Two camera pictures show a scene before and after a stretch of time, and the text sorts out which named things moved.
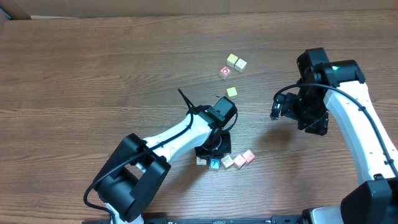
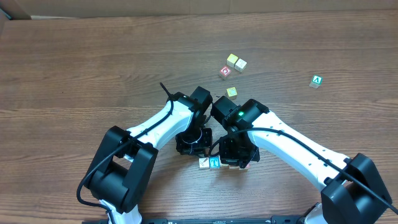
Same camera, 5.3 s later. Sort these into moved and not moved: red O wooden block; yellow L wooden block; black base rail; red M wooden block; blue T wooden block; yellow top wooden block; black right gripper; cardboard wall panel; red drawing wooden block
Moved: black right gripper; red drawing wooden block; red M wooden block
Not moved: red O wooden block; blue T wooden block; yellow L wooden block; black base rail; cardboard wall panel; yellow top wooden block
